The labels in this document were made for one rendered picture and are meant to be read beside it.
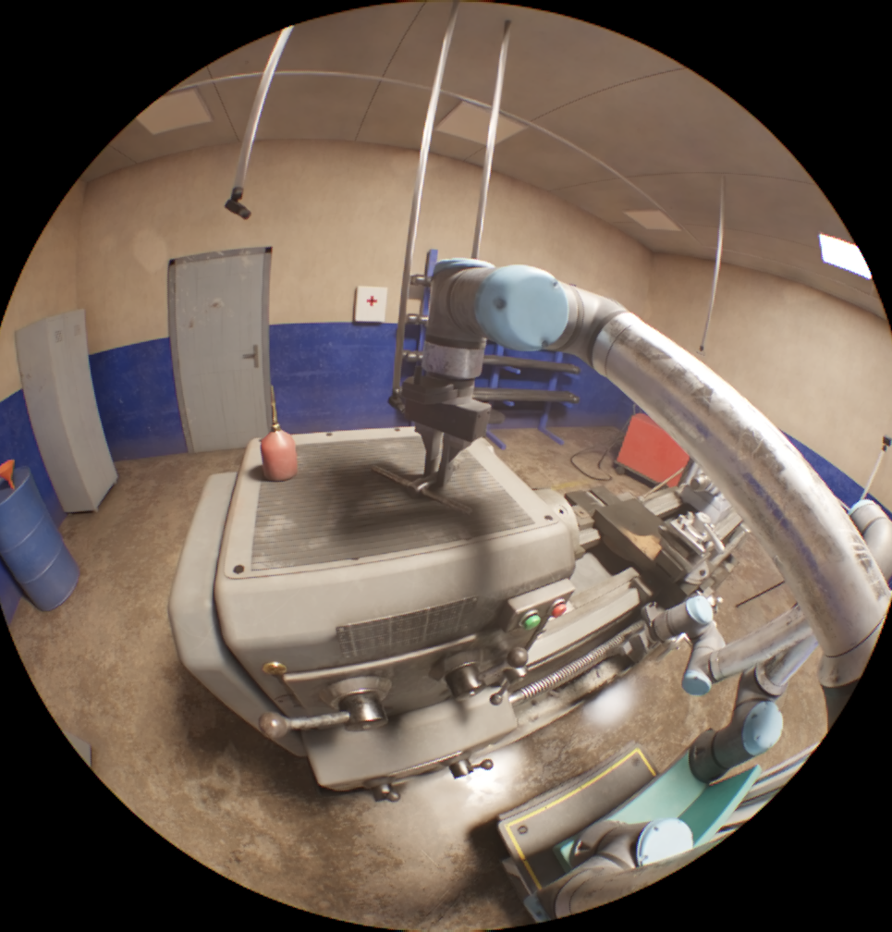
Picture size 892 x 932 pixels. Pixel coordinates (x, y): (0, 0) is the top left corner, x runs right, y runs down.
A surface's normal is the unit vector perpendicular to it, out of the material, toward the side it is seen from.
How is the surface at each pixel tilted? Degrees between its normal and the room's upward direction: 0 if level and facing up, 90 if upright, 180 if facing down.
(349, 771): 32
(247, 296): 90
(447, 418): 90
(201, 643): 46
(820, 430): 90
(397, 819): 0
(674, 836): 5
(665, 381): 76
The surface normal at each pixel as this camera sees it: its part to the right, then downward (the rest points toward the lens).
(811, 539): -0.85, -0.06
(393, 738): 0.31, -0.47
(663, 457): -0.73, 0.25
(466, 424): -0.54, 0.35
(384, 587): 0.36, -0.26
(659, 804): 0.12, -0.86
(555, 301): 0.30, 0.50
